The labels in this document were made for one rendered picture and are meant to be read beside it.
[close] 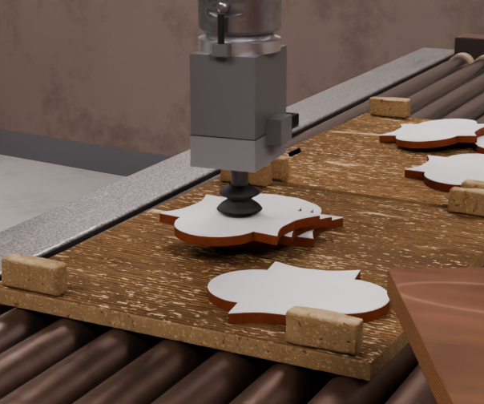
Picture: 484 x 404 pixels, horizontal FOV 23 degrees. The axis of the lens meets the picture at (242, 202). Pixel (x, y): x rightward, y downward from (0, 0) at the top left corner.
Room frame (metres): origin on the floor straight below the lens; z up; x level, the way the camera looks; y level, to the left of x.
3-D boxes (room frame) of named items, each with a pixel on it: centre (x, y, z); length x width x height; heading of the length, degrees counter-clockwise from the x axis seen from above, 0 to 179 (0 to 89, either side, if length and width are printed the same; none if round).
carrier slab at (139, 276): (1.04, -0.03, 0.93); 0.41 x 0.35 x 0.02; 152
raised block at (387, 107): (1.65, -0.21, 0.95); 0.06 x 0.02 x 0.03; 61
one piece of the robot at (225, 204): (1.06, 0.00, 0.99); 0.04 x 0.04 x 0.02
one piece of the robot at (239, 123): (1.05, -0.01, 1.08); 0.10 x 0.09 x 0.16; 69
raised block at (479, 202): (1.15, -0.24, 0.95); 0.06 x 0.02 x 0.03; 62
